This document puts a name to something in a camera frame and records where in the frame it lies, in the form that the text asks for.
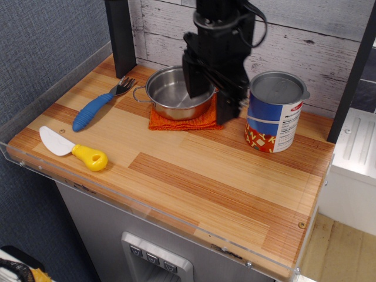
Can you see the stainless steel pot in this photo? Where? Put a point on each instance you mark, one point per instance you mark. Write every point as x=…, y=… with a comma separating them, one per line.
x=166, y=91

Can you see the black left frame post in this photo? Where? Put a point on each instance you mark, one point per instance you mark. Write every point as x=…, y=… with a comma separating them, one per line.
x=121, y=36

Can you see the silver toy fridge cabinet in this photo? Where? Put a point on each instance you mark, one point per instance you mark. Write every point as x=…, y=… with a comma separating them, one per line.
x=101, y=223

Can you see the orange knitted cloth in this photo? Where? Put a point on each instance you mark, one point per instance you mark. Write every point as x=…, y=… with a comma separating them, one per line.
x=207, y=120

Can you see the blue handled metal fork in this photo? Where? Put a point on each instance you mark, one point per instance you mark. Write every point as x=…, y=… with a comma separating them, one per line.
x=85, y=116

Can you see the black right frame post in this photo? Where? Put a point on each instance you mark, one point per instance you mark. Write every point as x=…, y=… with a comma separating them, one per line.
x=354, y=78

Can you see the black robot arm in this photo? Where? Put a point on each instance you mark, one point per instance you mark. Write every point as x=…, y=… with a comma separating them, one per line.
x=222, y=15

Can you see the blue labelled food can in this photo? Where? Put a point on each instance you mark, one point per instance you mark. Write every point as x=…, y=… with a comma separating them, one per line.
x=275, y=103

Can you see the yellow handled white toy knife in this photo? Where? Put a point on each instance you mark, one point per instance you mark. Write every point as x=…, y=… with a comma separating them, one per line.
x=95, y=160

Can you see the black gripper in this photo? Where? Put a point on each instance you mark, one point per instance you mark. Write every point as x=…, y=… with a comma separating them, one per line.
x=215, y=59

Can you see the white ridged plastic box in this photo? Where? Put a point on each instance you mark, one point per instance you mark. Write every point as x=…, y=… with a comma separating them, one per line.
x=348, y=195

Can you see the black frame post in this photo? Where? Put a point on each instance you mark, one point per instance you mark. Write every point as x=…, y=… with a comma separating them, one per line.
x=121, y=36
x=354, y=78

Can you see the grey dispenser button panel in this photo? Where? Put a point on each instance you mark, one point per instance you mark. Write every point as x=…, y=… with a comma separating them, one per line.
x=149, y=262

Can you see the yellow object at corner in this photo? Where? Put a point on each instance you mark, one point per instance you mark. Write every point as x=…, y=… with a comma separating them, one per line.
x=40, y=276

